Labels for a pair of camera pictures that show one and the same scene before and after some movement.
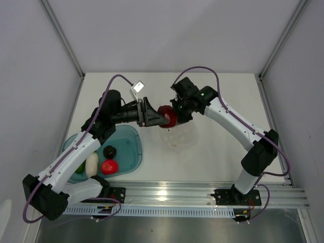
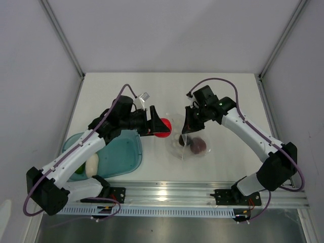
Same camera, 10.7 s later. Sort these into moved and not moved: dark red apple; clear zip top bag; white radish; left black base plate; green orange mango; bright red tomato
Moved: clear zip top bag; bright red tomato; dark red apple
Not moved: left black base plate; white radish; green orange mango
